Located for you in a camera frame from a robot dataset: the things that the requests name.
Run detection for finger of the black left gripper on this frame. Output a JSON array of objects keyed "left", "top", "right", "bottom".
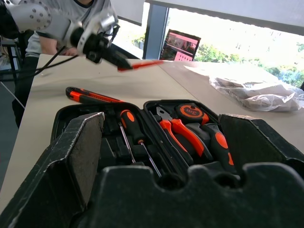
[
  {"left": 101, "top": 54, "right": 130, "bottom": 71},
  {"left": 107, "top": 46, "right": 133, "bottom": 69}
]

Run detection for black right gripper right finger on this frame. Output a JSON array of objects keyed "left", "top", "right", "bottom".
[{"left": 218, "top": 113, "right": 304, "bottom": 178}]

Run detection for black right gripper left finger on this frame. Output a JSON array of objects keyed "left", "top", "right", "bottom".
[{"left": 0, "top": 111, "right": 105, "bottom": 228}]

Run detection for red slim screwdriver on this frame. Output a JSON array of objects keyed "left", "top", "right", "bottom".
[{"left": 118, "top": 60, "right": 165, "bottom": 72}]

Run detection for black plastic tool case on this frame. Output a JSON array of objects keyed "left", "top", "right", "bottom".
[{"left": 50, "top": 99, "right": 241, "bottom": 181}]

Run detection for orange black utility knife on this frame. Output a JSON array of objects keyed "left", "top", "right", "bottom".
[{"left": 65, "top": 86, "right": 124, "bottom": 105}]

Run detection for person in grey shirt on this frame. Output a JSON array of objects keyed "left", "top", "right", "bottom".
[{"left": 11, "top": 0, "right": 117, "bottom": 129}]

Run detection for clear plastic bag with paper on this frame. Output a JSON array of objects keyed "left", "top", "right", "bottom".
[{"left": 184, "top": 64, "right": 304, "bottom": 112}]

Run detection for laptop with red screen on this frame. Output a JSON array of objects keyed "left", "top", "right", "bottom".
[{"left": 159, "top": 28, "right": 202, "bottom": 62}]

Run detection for orange black tape measure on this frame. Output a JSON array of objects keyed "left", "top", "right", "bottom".
[{"left": 175, "top": 103, "right": 210, "bottom": 126}]

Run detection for thin steel shaft screwdriver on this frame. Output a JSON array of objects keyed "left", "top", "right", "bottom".
[{"left": 118, "top": 122, "right": 136, "bottom": 164}]

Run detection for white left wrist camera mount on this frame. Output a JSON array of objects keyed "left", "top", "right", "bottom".
[{"left": 77, "top": 13, "right": 120, "bottom": 57}]

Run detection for grey window post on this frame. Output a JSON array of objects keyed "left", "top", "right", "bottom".
[{"left": 142, "top": 3, "right": 170, "bottom": 60}]

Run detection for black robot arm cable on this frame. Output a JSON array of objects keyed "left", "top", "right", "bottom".
[{"left": 0, "top": 46, "right": 79, "bottom": 83}]

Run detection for orange black handle screwdriver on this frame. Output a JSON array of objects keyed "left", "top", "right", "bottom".
[{"left": 119, "top": 109, "right": 162, "bottom": 178}]

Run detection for orange handled pliers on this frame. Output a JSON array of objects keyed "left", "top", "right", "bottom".
[{"left": 155, "top": 106, "right": 214, "bottom": 165}]

